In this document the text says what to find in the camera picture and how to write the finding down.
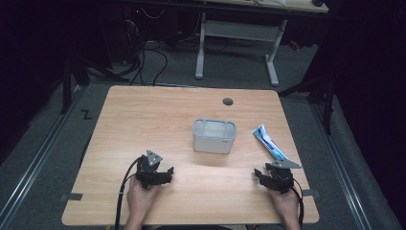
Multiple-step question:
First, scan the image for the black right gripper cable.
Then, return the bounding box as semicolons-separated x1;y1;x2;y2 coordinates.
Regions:
290;177;305;230

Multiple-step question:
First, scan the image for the person's left hand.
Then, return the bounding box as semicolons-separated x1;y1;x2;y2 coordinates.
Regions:
126;177;161;221

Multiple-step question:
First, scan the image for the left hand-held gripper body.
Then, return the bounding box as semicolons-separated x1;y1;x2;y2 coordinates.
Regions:
135;149;164;191

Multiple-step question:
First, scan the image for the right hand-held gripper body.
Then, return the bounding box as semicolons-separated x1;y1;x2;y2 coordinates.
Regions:
264;158;303;196

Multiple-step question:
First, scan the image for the black floor cable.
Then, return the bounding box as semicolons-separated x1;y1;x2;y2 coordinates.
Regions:
127;39;169;88

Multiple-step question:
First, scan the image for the black metal stand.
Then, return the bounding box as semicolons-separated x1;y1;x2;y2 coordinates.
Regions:
278;71;337;136
59;52;130;115

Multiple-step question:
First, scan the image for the grey plastic storage box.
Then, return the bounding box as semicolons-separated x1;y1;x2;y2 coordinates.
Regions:
192;118;238;155

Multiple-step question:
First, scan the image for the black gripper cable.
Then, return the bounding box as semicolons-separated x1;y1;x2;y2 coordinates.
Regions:
290;177;305;230
114;155;143;230

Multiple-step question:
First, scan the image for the white and blue toothpaste tube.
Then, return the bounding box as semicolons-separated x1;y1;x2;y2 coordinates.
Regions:
251;124;290;162

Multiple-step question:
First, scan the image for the white-legged wooden desk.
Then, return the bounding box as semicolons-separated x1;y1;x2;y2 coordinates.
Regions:
193;0;330;88

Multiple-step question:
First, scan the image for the person's right hand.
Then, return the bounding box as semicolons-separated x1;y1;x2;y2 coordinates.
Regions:
266;188;302;222

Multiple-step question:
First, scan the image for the metal floor rail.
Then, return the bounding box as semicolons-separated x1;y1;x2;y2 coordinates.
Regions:
309;101;373;230
0;85;86;226

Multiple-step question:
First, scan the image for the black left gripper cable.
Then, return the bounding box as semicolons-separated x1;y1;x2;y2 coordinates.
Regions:
114;155;143;230

